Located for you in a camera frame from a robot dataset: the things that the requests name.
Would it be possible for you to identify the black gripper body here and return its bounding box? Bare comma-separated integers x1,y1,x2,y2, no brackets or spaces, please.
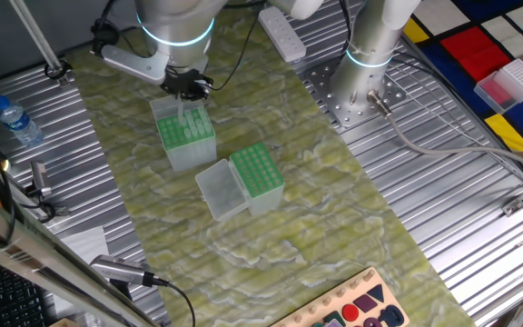
160,67,212,93

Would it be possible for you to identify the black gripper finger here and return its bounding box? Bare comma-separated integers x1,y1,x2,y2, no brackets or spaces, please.
163,84,185,102
187,81,214,103

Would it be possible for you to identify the clear tip box green rack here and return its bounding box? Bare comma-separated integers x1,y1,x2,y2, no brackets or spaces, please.
194,142,286,223
149,94,218,173

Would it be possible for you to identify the white power strip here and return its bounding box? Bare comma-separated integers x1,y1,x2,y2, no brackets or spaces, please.
257,5,308,64

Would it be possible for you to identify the black pole base clamp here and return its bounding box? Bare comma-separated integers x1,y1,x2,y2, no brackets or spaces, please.
44,57,74,87

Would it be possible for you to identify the green marble pattern mat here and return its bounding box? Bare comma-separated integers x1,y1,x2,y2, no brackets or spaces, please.
64,0,477,327

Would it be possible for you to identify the slanted aluminium pole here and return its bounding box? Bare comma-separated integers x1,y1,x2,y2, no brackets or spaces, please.
9,0,70,87

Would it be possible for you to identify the clear water bottle blue cap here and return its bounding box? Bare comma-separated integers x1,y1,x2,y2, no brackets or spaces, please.
0,94,44,147

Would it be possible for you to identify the white paper sheet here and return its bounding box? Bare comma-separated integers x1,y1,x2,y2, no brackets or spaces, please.
59,225,111,265

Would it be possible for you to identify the teal puzzle piece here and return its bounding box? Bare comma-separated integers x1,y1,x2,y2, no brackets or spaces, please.
322,310,347,327

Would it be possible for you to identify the red circle puzzle piece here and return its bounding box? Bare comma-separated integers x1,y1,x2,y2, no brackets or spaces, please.
341,302,360,322

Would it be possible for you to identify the black keyboard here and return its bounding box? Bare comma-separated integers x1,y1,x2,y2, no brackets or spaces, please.
0,256,52,327

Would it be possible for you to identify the navy triangle puzzle piece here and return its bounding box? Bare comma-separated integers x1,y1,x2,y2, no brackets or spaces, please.
367,283,386,303

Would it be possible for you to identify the purple square puzzle piece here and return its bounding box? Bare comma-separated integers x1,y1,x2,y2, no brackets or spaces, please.
352,293,380,314

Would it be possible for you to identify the colour block patterned mat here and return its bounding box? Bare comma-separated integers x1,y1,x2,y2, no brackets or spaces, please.
401,0,523,178

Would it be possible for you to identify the wooden shape puzzle board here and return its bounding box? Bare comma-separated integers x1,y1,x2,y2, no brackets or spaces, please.
269,266,410,327

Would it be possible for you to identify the blue rounded puzzle piece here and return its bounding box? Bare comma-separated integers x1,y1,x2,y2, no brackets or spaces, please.
377,303,406,327

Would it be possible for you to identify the clear box white tip rack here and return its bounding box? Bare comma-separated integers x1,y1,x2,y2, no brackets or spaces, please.
473,57,523,114

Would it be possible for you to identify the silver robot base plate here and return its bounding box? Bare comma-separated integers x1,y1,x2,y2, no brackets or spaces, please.
304,54,408,133

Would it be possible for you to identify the silver camera on black clamp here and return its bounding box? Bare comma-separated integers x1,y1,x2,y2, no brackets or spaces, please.
24,160,58,223

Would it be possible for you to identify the silver depth camera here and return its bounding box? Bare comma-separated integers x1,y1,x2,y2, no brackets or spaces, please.
89,253,156,288

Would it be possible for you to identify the black camera cable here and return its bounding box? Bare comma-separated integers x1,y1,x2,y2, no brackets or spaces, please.
152,276,198,327

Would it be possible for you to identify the aluminium frame beam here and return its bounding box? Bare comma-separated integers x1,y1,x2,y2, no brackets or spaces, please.
0,181,161,327

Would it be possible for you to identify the thick grey robot cable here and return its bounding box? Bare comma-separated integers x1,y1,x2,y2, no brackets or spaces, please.
365,89,523,181

